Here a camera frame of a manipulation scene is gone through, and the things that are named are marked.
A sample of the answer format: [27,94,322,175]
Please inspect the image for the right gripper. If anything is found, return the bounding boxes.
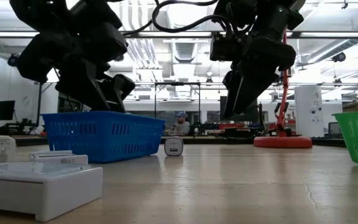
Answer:
[222,34,297,119]

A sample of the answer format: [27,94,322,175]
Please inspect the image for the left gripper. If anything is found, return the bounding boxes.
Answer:
[17,29,136,114]

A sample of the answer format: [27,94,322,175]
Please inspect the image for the large black monitor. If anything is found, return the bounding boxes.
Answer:
[219,95,259,123]

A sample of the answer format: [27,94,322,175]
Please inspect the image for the black storage shelf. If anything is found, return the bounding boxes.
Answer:
[57,93,85,113]

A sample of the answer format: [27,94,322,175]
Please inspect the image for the blue plastic basket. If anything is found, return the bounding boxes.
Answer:
[41,111,167,164]

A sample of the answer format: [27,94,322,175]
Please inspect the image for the red desk lamp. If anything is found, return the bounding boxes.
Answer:
[253,30,313,149]

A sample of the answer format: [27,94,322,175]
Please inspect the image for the white square pillar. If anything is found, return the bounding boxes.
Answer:
[294,85,324,138]

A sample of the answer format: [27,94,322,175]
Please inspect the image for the person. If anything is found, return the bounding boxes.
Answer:
[168,111,191,137]

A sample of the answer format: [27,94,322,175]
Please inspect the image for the white power bank with screen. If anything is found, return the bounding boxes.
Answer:
[29,150,90,166]

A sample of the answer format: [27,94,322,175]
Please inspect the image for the small black monitor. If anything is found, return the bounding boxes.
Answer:
[0,100,16,121]

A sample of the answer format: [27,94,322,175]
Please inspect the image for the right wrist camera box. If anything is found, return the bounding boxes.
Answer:
[209,30,239,62]

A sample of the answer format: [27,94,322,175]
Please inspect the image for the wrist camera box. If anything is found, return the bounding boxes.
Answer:
[209,30,239,62]
[87,21,129,62]

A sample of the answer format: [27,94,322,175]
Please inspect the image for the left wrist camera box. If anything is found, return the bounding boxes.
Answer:
[87,21,129,62]

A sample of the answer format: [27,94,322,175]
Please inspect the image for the black aluminium rig frame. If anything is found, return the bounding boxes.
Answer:
[11,134,347,147]

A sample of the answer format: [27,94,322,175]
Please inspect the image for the black metal frame stand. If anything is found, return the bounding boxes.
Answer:
[153,81,202,118]

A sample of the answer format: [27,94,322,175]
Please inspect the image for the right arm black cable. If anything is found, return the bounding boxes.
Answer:
[151,0,239,34]

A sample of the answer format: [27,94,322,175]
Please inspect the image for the purple white wall charger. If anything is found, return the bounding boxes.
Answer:
[163,136,185,157]

